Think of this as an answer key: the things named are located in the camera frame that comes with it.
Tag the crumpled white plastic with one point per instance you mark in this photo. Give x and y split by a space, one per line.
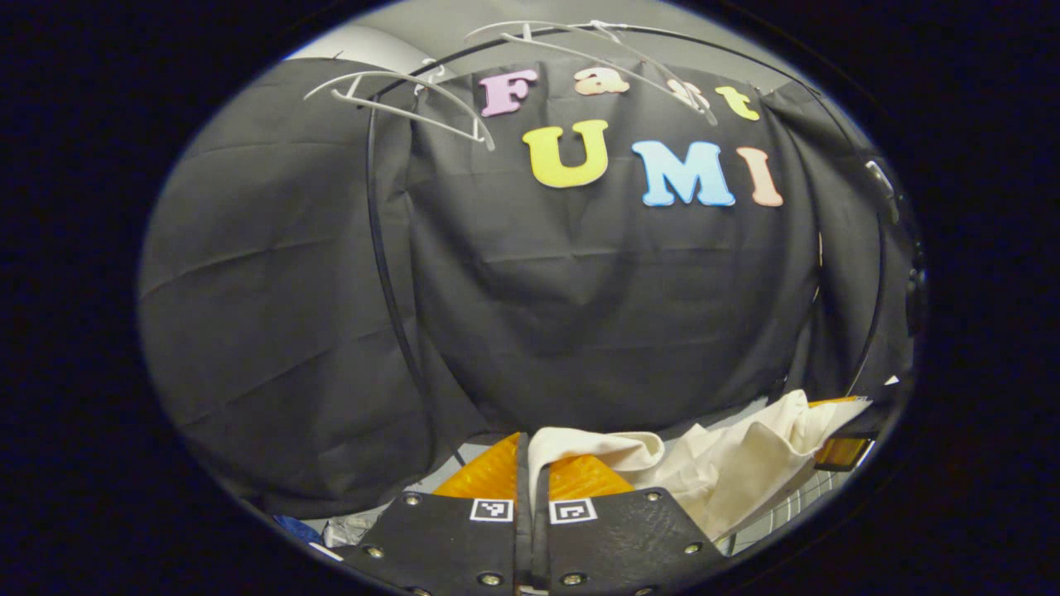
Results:
352 530

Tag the black metal clothes rack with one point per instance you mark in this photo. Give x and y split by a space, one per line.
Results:
385 273

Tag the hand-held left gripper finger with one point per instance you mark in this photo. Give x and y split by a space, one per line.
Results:
540 530
522 513

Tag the white hanger with shirt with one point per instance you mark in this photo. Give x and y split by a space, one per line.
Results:
613 62

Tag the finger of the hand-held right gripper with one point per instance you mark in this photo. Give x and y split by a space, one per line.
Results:
836 401
845 454

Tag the white empty plastic hanger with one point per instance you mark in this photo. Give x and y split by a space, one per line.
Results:
406 112

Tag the blue object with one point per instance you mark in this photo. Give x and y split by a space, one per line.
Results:
298 530

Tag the cream collared shirt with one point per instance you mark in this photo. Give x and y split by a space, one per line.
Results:
745 472

